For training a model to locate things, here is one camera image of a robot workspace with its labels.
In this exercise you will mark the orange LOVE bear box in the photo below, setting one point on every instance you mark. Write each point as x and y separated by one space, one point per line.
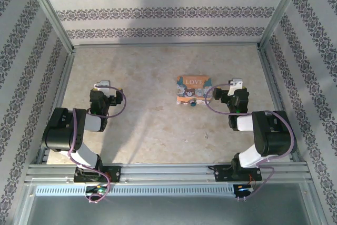
194 88

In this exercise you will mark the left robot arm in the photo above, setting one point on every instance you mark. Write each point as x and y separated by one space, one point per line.
59 135

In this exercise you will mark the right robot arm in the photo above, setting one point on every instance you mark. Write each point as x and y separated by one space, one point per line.
273 138

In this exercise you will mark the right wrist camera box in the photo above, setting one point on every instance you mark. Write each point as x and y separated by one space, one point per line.
235 85

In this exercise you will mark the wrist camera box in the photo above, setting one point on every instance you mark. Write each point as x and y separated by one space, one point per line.
235 85
103 86

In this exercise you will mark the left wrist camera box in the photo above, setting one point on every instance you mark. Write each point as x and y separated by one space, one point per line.
103 86

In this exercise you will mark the aluminium table side rail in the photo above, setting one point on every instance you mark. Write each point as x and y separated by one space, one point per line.
279 103
59 98

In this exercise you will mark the aluminium table back rail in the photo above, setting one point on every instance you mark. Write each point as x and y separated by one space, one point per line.
166 45

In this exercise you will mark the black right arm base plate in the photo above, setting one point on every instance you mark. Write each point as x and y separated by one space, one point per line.
223 172

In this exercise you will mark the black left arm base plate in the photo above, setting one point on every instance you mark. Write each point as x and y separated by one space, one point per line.
116 174

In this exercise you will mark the aluminium mounting rail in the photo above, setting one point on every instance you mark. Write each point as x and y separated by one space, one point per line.
168 172

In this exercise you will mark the aluminium frame post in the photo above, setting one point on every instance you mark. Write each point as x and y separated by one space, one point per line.
283 9
47 9

